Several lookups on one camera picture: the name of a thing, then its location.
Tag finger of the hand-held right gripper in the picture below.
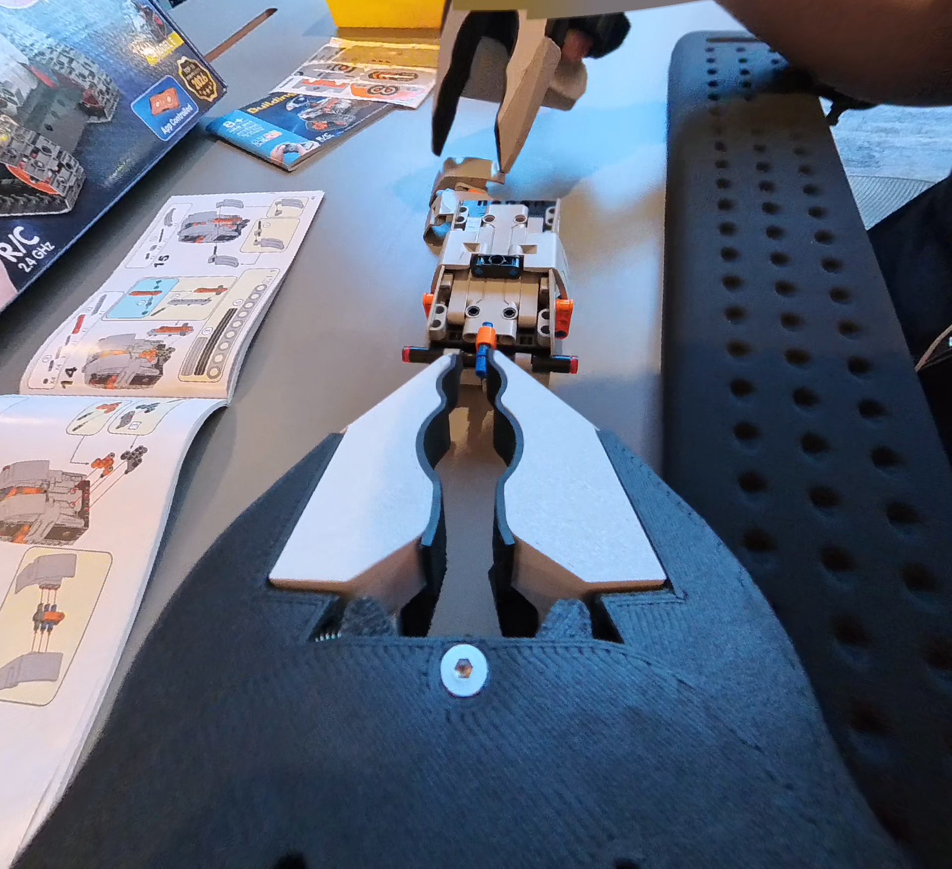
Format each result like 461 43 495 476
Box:
430 8 520 158
493 10 564 176

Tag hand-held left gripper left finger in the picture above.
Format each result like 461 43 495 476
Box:
268 353 462 637

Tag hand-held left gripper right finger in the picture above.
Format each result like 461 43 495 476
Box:
487 350 668 637

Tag grey curved block piece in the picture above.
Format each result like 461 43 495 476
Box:
424 157 507 245

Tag grey toy robot assembly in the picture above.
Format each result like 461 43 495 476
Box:
402 196 581 383

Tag person's right forearm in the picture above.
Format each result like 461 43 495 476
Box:
717 0 952 108

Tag colourful sticker sheet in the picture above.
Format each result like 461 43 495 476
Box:
271 36 440 110

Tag blue closed booklet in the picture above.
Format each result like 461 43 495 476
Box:
204 92 395 173

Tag open instruction booklet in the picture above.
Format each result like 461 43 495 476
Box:
0 191 326 863

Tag blue robot kit box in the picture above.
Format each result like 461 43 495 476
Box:
0 0 228 312

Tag person's dark clothing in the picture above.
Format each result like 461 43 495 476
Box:
866 174 952 379

